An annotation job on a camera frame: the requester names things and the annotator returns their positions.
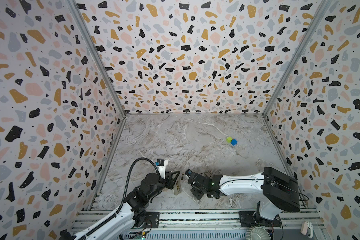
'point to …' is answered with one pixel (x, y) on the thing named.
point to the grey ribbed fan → (257, 232)
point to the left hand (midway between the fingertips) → (179, 171)
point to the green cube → (228, 139)
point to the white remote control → (177, 186)
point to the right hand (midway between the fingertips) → (191, 187)
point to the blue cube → (234, 142)
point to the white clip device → (307, 229)
